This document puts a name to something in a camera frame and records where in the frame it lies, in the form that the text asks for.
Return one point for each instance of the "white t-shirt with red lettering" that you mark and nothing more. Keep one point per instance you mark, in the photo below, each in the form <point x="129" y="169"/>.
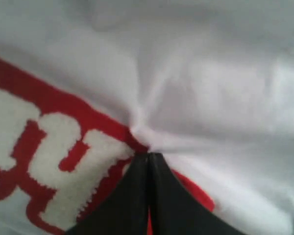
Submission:
<point x="85" y="85"/>

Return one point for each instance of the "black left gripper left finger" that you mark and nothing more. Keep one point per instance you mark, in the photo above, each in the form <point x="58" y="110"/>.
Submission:
<point x="125" y="210"/>

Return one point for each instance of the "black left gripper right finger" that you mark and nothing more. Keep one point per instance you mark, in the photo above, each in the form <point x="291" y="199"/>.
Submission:
<point x="173" y="210"/>

